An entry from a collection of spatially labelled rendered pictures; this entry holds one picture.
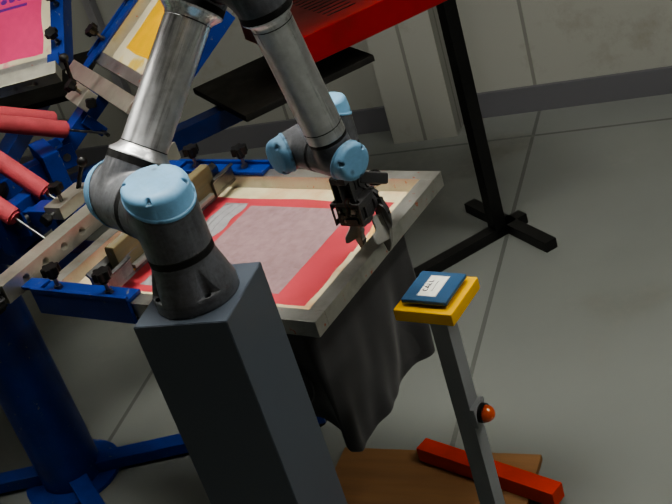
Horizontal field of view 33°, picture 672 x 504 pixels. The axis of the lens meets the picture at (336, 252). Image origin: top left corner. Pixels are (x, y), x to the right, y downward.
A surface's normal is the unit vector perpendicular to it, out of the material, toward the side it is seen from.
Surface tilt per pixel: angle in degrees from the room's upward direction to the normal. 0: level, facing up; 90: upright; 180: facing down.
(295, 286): 0
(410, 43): 90
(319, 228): 0
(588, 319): 0
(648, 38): 90
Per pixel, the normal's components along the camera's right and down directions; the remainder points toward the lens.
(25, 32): -0.22, -0.44
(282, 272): -0.26, -0.84
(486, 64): -0.26, 0.55
